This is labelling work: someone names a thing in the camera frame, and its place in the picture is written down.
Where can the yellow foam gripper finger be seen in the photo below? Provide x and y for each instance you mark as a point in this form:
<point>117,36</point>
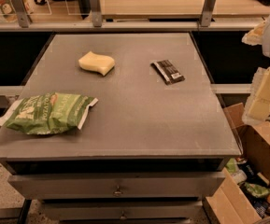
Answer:
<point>257,107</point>

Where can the green jalapeno chip bag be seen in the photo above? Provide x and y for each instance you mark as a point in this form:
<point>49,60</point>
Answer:
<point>51,113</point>

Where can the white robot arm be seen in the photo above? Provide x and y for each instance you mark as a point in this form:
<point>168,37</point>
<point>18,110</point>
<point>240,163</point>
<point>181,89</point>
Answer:
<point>260,35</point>

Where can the cardboard box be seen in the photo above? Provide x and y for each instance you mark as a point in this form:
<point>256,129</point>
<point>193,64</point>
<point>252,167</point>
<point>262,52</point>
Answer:
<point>244,195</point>

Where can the dark bottle in box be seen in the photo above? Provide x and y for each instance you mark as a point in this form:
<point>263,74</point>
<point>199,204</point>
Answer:
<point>253,176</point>

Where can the black snack bar wrapper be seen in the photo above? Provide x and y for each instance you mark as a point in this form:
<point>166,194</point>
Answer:
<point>168,72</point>

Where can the green packet in box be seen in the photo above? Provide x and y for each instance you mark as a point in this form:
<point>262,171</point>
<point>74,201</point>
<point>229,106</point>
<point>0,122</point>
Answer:
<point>256,190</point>

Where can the upper grey drawer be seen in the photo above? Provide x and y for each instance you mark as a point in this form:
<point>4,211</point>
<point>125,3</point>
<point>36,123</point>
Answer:
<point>117,185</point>

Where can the grey drawer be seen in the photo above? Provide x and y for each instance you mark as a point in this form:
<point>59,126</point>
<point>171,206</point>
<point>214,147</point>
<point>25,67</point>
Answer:
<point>121,210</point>
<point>117,185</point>

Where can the lower grey drawer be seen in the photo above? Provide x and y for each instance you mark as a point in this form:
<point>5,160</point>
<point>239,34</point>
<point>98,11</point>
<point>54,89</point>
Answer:
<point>121,210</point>

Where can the yellow sponge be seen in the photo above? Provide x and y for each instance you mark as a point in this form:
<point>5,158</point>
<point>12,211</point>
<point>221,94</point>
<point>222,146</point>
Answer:
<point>101,64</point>

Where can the right metal bracket post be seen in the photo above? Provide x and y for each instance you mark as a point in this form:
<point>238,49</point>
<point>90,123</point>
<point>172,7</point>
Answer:
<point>206,14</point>

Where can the metal bracket post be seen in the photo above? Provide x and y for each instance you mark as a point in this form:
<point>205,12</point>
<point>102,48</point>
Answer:
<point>21,12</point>
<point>97,19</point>
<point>206,14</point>

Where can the middle metal bracket post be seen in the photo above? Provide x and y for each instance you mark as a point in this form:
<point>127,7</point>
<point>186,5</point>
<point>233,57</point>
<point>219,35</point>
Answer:
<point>97,19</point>

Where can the left metal bracket post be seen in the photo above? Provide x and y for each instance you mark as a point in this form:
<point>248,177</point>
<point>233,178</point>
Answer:
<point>21,12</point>

